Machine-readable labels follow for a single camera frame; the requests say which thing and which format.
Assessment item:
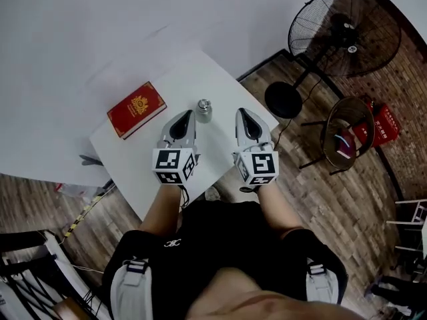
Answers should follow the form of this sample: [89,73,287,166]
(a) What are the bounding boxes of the red hardcover book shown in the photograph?
[107,81,167,141]

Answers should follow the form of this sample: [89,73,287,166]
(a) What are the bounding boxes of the red fire extinguisher box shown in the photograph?
[352,101,401,148]

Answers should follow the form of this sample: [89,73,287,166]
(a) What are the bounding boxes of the person's left forearm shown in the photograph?
[137,182,185,238]

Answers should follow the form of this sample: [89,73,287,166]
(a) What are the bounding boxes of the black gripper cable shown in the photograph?
[179,184,191,210]

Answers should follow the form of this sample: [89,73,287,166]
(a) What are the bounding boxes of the yellow black striped tape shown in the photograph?
[63,194,102,238]

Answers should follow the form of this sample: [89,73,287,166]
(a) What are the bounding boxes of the person's black t-shirt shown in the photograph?
[101,199,350,316]

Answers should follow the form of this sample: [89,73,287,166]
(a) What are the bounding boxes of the white metal rack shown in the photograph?
[386,198,427,257]

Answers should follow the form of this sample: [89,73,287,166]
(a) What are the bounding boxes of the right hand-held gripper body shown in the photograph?
[232,139,280,187]

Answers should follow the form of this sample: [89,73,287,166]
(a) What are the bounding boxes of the black floor fan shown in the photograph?
[264,0,402,119]

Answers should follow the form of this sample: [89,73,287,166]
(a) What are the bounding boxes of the grey right shoulder strap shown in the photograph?
[304,257,342,305]

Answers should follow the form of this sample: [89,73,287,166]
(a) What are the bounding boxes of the grey left shoulder strap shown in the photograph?
[109,258,153,320]

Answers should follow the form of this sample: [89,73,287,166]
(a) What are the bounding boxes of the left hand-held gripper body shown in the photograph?
[152,134,202,185]

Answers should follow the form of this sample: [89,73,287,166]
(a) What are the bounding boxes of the grey shoulder strap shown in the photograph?
[304,257,342,305]
[109,258,153,320]

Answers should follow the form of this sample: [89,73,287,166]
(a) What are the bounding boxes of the black fan power cable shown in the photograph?
[274,78,323,146]

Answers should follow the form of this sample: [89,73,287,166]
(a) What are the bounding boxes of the round rattan chair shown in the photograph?
[298,95,376,176]

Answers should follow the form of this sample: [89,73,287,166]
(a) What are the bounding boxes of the person's right forearm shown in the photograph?
[256,182,305,240]

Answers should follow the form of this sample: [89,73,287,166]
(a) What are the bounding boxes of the clear plastic bag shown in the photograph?
[54,181,101,200]

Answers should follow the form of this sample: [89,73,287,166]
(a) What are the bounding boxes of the red item on chair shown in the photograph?
[334,129,355,160]

